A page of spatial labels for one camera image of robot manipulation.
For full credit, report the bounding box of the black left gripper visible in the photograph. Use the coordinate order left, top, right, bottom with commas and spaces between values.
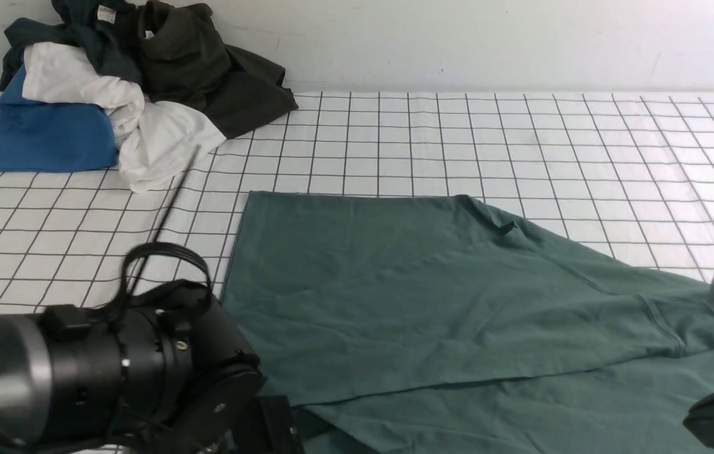
161, 359, 266, 453

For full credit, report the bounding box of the green long sleeve shirt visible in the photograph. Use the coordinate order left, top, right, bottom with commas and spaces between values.
223, 192, 714, 453

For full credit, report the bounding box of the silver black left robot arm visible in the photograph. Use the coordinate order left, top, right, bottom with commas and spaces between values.
0, 279, 266, 453

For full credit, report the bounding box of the white shirt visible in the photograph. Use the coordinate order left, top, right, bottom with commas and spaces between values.
22, 42, 226, 192

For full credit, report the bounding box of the blue shirt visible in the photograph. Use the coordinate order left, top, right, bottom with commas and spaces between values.
0, 68, 117, 173

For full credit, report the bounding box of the dark olive shirt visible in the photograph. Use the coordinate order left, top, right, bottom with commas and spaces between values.
127, 1, 298, 139

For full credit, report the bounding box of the dark navy shirt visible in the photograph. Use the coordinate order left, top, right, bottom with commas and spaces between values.
0, 1, 143, 92

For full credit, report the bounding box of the white grid tablecloth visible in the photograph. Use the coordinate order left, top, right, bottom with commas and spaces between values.
0, 93, 714, 314

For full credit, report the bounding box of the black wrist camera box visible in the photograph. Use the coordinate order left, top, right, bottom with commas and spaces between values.
232, 395, 306, 453

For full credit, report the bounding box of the black cable loop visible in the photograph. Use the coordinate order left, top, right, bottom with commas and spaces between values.
119, 145, 214, 310

